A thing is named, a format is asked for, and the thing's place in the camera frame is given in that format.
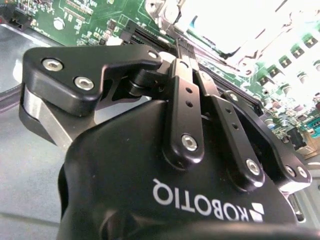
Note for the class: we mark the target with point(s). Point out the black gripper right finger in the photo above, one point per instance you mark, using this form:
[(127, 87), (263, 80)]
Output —
[(240, 150)]

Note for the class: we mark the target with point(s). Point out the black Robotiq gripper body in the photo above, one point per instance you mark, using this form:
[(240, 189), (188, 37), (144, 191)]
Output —
[(125, 175)]

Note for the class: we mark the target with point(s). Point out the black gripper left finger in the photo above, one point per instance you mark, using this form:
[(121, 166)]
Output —
[(182, 120)]

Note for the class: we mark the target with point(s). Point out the metal socket cover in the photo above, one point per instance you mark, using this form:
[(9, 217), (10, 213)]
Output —
[(175, 15)]

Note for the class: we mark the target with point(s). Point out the silver CPU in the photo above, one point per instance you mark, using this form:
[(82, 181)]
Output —
[(237, 22)]

